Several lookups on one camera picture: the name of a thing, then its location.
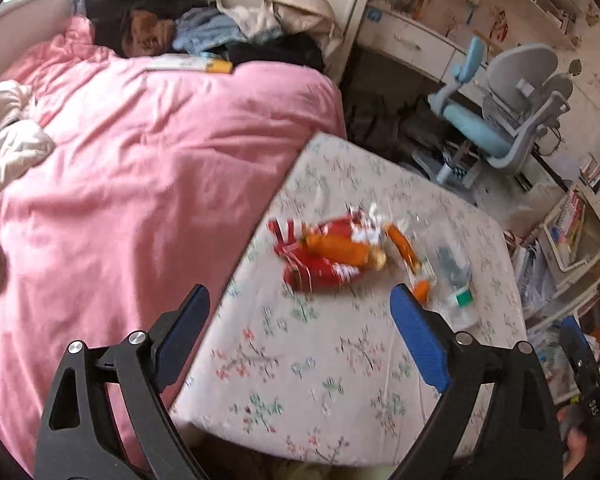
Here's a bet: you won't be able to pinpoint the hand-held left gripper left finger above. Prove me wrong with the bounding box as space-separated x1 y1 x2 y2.
32 284 211 480

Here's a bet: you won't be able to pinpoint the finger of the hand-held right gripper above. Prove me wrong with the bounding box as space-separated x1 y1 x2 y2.
560 316 600 413

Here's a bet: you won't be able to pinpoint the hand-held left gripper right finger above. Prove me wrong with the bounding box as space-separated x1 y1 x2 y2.
390 283 565 480

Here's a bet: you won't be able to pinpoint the clear plastic bottle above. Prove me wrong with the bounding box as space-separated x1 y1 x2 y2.
422 240 481 328

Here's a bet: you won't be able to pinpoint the curled orange peel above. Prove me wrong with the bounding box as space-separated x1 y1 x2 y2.
385 224 423 273

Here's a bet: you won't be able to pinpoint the red snack bag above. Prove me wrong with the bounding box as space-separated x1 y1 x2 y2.
267 205 388 293

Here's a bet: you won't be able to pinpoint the floral bed sheet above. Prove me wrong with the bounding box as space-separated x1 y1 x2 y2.
172 132 528 466

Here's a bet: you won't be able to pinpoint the white bookshelf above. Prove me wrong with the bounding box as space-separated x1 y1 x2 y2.
510 137 600 411

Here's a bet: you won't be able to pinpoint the white book organizer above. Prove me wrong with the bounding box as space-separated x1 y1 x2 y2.
542 190 600 271

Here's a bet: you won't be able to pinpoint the pink blanket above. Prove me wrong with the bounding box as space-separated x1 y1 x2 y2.
0 15 348 476

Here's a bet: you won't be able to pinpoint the dark bag under desk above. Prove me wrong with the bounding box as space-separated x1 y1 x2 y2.
345 95 431 151

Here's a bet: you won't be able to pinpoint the cream crumpled clothes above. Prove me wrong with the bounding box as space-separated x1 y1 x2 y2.
0 80 56 316

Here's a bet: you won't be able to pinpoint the grey and blue desk chair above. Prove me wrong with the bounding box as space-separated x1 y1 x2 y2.
412 35 573 191

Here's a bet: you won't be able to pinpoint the yellow and white book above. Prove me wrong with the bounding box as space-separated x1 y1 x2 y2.
145 52 233 75

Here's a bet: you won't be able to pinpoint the black garment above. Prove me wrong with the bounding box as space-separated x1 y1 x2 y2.
225 35 326 71

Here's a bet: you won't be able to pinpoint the blue denim garment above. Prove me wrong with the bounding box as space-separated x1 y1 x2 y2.
172 12 248 53

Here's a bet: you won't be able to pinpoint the brown garment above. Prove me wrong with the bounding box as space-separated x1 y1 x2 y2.
122 12 176 56

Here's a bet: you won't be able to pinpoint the white desk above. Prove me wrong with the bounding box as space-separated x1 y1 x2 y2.
352 0 600 88

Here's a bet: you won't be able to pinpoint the white garment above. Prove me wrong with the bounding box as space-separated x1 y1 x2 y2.
210 0 281 43

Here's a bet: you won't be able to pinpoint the black jacket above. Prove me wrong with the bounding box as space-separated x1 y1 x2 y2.
85 0 208 56

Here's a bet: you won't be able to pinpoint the beige tote bag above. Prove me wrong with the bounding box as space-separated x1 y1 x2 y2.
260 0 343 53

